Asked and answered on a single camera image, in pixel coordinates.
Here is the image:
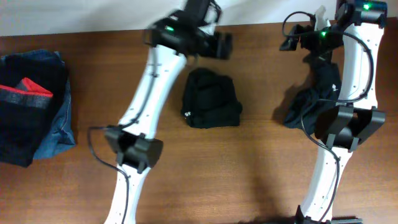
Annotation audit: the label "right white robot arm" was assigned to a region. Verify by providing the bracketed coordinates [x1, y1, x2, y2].
[280, 0, 388, 224]

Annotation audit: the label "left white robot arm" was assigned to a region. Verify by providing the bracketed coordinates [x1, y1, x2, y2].
[104, 10, 229, 223]

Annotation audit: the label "black red folded garment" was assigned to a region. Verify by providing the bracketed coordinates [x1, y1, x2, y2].
[1, 55, 68, 167]

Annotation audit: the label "crumpled black garment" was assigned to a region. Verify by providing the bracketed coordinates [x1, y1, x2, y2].
[283, 58, 341, 135]

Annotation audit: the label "black t-shirt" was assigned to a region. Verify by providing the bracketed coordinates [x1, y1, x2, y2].
[180, 68, 243, 129]

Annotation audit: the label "folded blue jeans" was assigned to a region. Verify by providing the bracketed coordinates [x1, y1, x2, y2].
[1, 49, 76, 159]

